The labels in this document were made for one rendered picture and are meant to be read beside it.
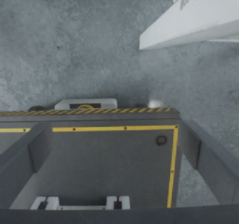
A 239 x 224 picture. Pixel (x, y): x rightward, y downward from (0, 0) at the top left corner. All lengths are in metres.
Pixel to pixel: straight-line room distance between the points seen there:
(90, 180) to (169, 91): 0.54
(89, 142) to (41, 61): 0.48
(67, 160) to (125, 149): 0.20
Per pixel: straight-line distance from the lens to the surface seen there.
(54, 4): 0.87
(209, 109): 0.96
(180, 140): 0.17
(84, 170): 0.62
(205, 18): 0.19
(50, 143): 0.17
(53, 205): 0.70
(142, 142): 0.55
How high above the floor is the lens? 0.80
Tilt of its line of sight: 74 degrees down
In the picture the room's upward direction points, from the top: 179 degrees clockwise
